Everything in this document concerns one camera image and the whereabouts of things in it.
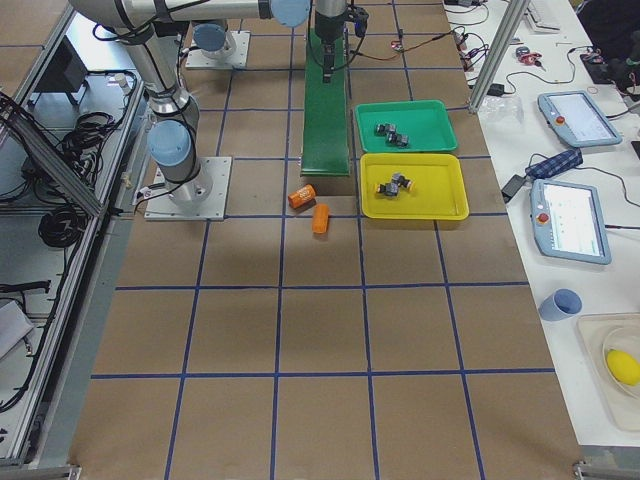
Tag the clear plastic bin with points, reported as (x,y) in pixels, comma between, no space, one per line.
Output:
(600,334)

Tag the yellow plastic tray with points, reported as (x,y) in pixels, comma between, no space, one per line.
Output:
(438,192)

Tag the teach pendant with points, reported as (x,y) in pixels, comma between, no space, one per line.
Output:
(568,223)
(576,119)

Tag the green conveyor belt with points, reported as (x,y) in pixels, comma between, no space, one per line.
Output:
(325,149)

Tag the far teach pendant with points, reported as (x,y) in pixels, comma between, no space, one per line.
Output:
(576,119)

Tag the yellow lemon toy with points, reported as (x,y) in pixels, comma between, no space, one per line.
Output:
(623,366)

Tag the near teach pendant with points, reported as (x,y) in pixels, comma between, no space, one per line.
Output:
(568,223)

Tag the aluminium frame post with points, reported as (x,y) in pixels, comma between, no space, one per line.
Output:
(502,38)

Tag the yellow push button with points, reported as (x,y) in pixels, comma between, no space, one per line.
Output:
(389,189)
(402,181)

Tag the blue plastic cup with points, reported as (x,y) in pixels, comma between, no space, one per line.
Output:
(560,305)

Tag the orange cylinder marked 4680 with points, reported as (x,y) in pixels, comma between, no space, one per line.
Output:
(301,196)

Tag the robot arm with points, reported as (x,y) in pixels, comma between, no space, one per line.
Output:
(171,138)
(288,13)

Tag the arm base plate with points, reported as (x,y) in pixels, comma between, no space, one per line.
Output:
(203,198)
(218,50)

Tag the plain orange cylinder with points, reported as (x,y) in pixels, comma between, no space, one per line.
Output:
(320,219)

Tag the green plastic tray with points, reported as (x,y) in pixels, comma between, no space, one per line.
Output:
(426,123)

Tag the blue plaid pouch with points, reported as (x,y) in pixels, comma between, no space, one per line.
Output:
(552,166)

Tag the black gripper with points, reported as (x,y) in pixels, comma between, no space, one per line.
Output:
(328,33)

